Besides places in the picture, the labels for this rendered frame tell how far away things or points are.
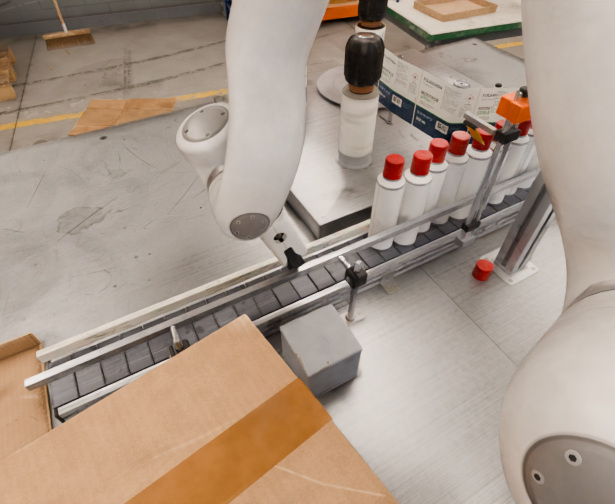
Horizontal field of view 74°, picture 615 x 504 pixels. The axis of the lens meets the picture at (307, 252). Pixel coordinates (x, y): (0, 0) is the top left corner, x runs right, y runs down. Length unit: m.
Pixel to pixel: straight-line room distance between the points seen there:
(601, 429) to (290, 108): 0.36
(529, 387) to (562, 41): 0.18
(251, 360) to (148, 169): 0.86
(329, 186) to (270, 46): 0.59
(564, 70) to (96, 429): 0.43
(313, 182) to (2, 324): 0.70
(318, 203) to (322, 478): 0.67
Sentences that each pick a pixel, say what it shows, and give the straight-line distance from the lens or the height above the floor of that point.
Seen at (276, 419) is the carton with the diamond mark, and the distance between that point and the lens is 0.39.
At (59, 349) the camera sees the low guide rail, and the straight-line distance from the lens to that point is 0.77.
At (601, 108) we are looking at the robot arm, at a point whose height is 1.38.
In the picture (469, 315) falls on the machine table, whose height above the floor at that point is 0.83.
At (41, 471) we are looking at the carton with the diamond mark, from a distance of 0.44.
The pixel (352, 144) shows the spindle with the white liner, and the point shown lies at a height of 0.95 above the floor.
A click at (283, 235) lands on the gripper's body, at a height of 1.05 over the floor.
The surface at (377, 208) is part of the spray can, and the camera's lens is 0.77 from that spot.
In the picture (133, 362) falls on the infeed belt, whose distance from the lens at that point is 0.74.
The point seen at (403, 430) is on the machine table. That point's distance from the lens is 0.71.
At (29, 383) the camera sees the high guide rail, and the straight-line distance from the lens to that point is 0.69.
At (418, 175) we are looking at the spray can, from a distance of 0.76.
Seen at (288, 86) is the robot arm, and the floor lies 1.30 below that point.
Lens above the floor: 1.49
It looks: 47 degrees down
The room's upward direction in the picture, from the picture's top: straight up
